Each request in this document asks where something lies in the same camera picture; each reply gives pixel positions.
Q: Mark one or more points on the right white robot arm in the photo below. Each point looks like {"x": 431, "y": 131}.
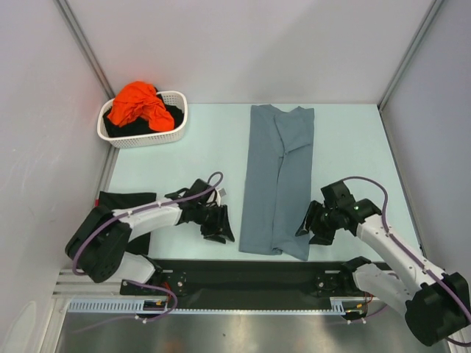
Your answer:
{"x": 434, "y": 303}

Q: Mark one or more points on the orange t-shirt in basket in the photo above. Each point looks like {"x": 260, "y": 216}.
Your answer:
{"x": 139, "y": 100}

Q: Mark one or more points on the aluminium front rail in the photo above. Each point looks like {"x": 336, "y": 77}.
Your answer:
{"x": 71, "y": 286}

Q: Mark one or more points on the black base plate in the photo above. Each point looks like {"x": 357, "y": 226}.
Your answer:
{"x": 251, "y": 285}

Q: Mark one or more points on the black garment in basket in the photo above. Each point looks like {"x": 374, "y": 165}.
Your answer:
{"x": 140, "y": 126}

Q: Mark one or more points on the left aluminium corner post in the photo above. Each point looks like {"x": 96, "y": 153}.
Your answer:
{"x": 80, "y": 38}

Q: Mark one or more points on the white slotted cable duct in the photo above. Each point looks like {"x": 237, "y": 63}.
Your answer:
{"x": 141, "y": 307}

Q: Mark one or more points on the grey-blue t-shirt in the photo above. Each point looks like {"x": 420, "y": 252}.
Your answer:
{"x": 277, "y": 190}

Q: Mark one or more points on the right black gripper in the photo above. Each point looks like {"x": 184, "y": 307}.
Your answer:
{"x": 320, "y": 223}

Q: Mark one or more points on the folded black t-shirt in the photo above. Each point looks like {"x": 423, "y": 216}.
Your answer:
{"x": 140, "y": 245}

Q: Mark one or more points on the aluminium corner post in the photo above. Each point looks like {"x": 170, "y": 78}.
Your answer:
{"x": 80, "y": 38}
{"x": 417, "y": 40}

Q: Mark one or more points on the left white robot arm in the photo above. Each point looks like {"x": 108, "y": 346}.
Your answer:
{"x": 99, "y": 249}

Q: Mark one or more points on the right aluminium corner post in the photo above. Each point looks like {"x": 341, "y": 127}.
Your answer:
{"x": 417, "y": 40}

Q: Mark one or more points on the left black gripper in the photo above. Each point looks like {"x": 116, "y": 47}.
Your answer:
{"x": 220, "y": 229}

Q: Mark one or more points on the white plastic laundry basket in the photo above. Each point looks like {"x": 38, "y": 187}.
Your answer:
{"x": 170, "y": 97}

